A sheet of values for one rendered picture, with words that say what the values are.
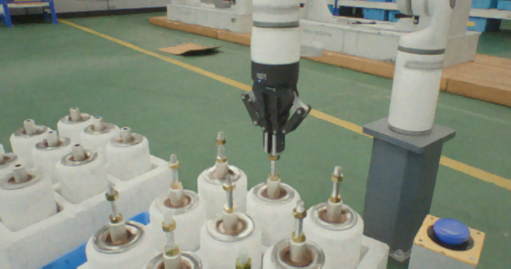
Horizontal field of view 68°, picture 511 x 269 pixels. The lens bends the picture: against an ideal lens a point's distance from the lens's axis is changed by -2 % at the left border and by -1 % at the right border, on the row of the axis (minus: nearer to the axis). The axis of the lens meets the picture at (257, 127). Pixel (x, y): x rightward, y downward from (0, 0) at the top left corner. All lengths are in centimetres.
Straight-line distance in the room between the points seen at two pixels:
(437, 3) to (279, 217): 48
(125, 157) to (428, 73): 67
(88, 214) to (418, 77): 72
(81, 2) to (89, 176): 612
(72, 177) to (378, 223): 68
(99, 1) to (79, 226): 625
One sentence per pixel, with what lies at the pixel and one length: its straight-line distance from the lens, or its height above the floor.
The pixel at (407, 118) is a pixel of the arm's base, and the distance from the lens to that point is 85.
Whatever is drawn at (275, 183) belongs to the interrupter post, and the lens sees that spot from 67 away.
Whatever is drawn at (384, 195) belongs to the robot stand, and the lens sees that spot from 92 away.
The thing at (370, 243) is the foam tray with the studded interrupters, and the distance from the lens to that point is 72.
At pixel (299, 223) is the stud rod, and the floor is 31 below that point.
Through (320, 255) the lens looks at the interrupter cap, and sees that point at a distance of 56.
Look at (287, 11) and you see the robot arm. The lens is 56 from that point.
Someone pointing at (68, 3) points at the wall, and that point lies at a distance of 686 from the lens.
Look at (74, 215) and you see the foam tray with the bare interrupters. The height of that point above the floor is 17.
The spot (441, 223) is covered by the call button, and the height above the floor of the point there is 33.
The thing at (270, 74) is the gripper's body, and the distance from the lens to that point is 57.
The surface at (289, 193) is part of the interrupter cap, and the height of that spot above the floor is 25.
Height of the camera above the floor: 61
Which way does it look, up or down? 22 degrees down
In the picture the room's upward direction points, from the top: straight up
